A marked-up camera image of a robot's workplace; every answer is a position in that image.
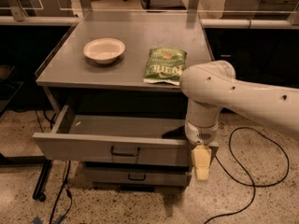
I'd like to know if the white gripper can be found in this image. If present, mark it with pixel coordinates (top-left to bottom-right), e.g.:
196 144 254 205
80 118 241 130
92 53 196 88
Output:
185 121 218 181

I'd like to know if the grey top drawer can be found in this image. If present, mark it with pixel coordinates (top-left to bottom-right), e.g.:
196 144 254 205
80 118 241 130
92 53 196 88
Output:
32 105 220 168

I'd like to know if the grey drawer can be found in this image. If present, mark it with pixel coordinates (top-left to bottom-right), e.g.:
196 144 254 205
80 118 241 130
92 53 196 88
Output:
83 167 191 187
32 105 220 168

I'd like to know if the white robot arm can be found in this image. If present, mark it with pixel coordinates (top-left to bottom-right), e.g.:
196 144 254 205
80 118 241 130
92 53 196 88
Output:
179 61 299 181

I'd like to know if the grey bottom drawer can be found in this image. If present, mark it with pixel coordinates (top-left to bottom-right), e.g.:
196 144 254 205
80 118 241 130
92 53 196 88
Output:
83 167 191 187

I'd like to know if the grey metal drawer cabinet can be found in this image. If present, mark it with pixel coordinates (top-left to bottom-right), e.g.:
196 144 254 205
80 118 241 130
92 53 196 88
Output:
36 11 211 174

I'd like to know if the green chip bag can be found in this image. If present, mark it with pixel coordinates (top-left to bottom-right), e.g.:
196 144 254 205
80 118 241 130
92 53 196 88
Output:
143 47 187 86

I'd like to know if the white paper bowl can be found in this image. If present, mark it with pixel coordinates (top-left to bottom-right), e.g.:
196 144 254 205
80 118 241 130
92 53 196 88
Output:
83 38 125 64

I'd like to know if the black stand leg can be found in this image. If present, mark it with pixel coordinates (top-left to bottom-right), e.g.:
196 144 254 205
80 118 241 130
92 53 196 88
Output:
33 160 52 202

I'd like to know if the black floor cable left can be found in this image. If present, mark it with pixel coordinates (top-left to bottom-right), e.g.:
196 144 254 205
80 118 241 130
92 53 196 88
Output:
33 109 73 224

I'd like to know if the white horizontal rail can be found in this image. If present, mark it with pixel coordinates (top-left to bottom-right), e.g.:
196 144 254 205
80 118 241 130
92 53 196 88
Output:
0 16 299 30

